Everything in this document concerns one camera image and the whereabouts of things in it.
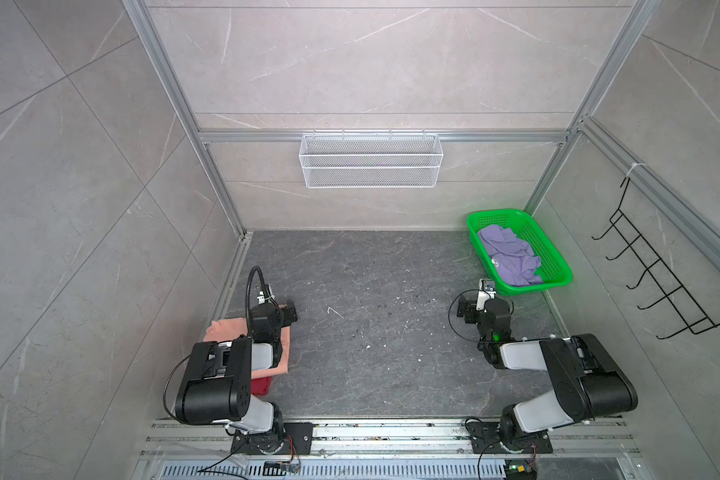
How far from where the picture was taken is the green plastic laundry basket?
0.98 metres

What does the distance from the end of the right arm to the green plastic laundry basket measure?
15 centimetres

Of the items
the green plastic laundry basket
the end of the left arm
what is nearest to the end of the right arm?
the green plastic laundry basket

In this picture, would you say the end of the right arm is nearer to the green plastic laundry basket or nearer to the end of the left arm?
the green plastic laundry basket

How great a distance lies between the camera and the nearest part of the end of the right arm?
2.80ft
